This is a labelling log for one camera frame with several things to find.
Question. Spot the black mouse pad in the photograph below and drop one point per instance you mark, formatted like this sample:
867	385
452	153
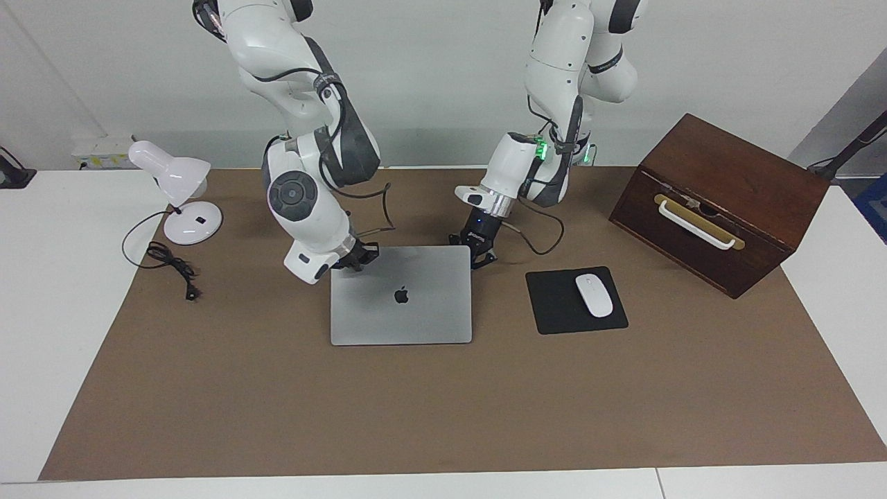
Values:
554	305

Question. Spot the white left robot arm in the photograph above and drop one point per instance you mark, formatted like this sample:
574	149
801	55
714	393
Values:
561	62

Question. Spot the white wall power strip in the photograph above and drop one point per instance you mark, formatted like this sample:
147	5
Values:
104	152

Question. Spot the white computer mouse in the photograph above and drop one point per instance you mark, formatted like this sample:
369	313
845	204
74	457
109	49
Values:
594	294

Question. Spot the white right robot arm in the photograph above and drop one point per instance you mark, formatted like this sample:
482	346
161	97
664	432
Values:
312	215

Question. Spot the brown paper table mat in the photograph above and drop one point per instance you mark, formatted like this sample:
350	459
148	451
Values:
416	416

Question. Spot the grey aluminium laptop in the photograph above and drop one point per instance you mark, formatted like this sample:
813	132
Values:
402	326

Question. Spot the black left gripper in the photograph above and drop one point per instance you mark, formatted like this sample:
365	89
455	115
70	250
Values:
481	225

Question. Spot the white desk lamp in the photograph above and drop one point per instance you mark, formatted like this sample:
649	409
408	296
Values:
180	173

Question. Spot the blue crate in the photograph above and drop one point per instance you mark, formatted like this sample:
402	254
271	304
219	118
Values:
874	208

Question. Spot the black stand pole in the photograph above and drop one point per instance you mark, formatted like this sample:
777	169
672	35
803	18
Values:
852	147

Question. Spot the dark brown wooden box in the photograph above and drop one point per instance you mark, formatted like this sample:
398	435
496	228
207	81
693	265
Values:
734	166

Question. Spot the black clamp mount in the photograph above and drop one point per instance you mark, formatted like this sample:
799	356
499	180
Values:
14	174

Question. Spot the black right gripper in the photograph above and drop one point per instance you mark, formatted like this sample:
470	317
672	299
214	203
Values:
350	255

